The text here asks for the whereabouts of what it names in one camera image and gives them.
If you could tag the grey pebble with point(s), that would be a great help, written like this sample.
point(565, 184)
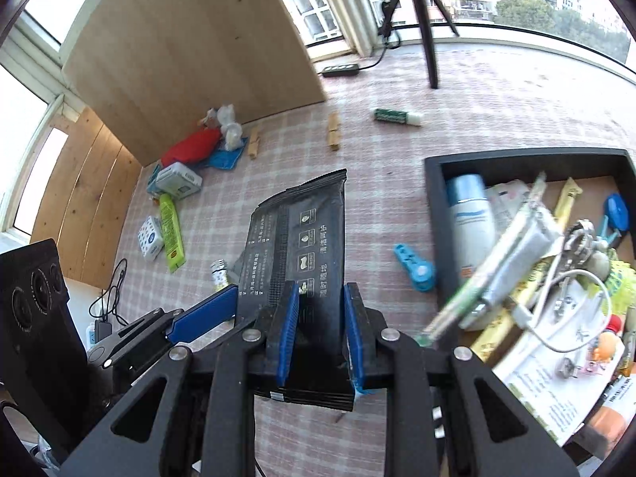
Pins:
point(599, 264)

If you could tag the black power adapter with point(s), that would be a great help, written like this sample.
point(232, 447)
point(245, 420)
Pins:
point(103, 330)

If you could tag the light blue plastic clip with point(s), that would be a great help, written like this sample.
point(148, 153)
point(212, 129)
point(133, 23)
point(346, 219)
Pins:
point(417, 271)

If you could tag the pine wood panel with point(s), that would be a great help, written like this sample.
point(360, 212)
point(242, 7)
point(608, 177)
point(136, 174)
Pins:
point(84, 198)

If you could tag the white crumpled plastic bags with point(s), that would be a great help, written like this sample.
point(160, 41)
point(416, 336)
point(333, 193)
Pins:
point(232, 136)

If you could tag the black power strip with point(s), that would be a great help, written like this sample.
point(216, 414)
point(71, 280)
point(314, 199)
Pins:
point(341, 70)

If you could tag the small clear plastic bottle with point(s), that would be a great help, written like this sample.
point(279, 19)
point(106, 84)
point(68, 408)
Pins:
point(219, 274)

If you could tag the white window frame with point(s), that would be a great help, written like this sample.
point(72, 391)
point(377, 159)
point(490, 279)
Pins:
point(343, 5)

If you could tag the lime green tube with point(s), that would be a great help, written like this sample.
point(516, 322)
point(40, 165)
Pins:
point(171, 233)

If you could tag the black tripod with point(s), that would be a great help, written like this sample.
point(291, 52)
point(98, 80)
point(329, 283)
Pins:
point(427, 35)

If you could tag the silver tin box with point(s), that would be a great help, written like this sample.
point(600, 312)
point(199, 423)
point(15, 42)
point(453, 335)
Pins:
point(178, 181)

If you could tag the neon yellow mesh item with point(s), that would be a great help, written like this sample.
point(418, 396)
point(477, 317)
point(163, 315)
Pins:
point(621, 280)

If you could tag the wooden clothespin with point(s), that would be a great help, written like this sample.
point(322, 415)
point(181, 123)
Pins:
point(334, 131)
point(254, 143)

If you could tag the black wet wipes packet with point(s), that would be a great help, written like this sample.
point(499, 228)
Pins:
point(298, 238)

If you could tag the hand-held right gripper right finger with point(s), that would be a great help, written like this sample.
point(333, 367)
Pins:
point(354, 333)

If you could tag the green white glue stick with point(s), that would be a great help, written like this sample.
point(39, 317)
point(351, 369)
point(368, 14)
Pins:
point(397, 117)

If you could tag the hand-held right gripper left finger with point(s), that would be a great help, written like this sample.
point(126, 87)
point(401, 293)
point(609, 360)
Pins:
point(288, 328)

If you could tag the white blue spray bottle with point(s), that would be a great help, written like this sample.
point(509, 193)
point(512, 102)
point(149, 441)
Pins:
point(469, 223)

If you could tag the green white flat packet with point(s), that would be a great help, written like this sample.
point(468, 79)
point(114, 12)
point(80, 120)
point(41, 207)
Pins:
point(516, 253)

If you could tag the polka dot tissue pack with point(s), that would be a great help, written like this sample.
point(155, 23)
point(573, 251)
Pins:
point(150, 238)

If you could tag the blue flat packet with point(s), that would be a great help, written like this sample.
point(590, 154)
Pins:
point(226, 160)

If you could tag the pink plaid cloth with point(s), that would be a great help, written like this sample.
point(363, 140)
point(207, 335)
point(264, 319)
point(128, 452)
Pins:
point(372, 198)

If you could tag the small orange figurine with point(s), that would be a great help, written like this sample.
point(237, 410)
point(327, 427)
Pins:
point(608, 343)

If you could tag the yellow strip packet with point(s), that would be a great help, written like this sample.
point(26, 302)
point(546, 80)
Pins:
point(566, 203)

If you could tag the red pouch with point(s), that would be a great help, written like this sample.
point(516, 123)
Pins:
point(191, 149)

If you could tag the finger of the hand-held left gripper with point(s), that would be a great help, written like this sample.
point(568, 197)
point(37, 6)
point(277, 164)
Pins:
point(203, 314)

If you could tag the black container box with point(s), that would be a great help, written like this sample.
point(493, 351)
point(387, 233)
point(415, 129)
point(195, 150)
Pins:
point(437, 218)

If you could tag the silver metal carabiner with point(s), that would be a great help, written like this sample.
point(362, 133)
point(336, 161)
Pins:
point(576, 243)

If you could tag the large wooden board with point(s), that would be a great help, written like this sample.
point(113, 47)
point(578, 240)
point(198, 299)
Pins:
point(189, 49)

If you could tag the orange packet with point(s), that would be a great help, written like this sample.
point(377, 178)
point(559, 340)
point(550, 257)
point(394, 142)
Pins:
point(608, 422)

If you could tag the white paper packet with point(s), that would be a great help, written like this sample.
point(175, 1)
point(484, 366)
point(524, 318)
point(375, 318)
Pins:
point(509, 198)

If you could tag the white crumpled tissue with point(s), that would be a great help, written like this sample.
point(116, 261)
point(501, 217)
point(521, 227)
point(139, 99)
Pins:
point(226, 115)

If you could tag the white green printed booklet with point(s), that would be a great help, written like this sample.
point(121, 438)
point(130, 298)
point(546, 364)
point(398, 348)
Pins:
point(541, 387)

